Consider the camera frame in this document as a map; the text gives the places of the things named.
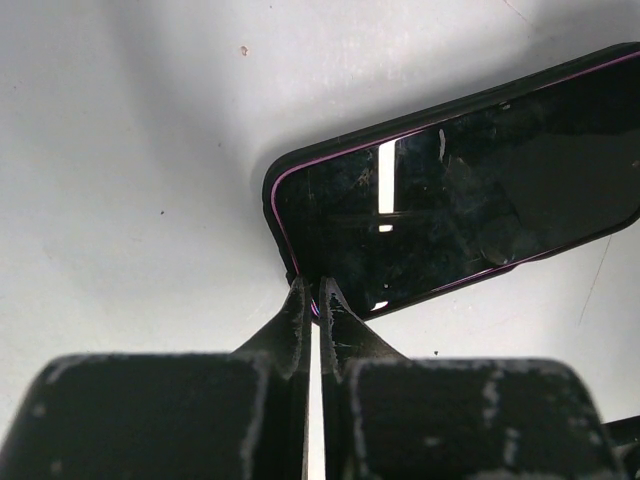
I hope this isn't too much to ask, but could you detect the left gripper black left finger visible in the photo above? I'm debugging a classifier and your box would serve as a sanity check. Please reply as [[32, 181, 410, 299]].
[[1, 278, 311, 479]]

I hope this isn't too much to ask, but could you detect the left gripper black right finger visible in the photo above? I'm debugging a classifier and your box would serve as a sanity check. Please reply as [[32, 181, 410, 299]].
[[318, 278, 630, 479]]

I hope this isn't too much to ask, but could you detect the black phone case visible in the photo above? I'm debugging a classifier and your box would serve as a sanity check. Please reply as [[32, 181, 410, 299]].
[[262, 42, 640, 324]]

